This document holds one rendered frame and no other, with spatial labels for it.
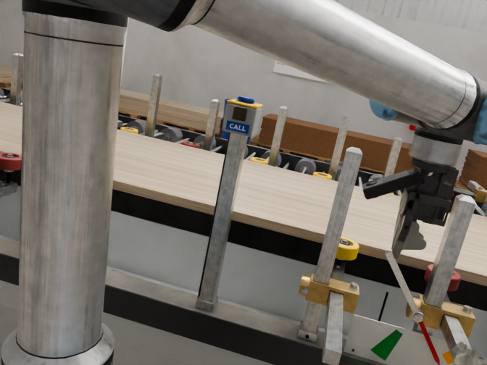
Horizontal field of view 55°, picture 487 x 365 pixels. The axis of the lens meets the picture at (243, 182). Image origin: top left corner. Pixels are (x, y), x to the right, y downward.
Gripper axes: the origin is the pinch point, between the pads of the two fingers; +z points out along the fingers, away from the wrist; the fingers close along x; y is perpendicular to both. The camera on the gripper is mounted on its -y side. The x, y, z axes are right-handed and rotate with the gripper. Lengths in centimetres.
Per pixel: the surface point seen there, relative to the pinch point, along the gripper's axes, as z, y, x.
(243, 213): 8.8, -37.0, 26.8
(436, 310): 12.6, 13.2, 5.3
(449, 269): 2.7, 13.4, 6.1
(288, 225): 9.0, -23.8, 26.7
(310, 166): 16, -26, 152
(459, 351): 12.1, 14.3, -11.2
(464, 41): -122, 142, 725
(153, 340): 43, -51, 8
